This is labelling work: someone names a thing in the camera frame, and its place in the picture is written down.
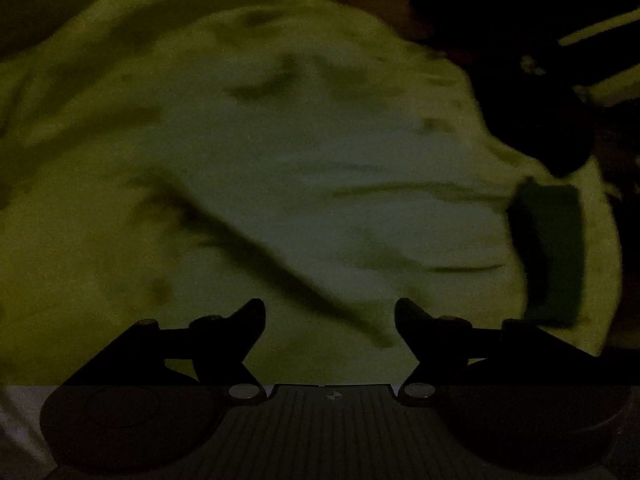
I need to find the leaf-printed cream blanket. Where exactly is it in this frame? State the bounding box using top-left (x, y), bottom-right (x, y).
top-left (0, 0), bottom-right (625, 387)

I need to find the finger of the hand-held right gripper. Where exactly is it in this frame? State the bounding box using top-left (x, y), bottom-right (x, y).
top-left (505, 176), bottom-right (587, 330)

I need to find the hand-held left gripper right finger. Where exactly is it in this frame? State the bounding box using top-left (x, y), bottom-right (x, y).
top-left (394, 298), bottom-right (598, 405)

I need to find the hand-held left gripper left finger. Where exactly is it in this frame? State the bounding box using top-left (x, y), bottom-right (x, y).
top-left (64, 298), bottom-right (267, 407)

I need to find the white garment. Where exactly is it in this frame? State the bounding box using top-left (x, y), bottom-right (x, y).
top-left (135, 47), bottom-right (533, 351)

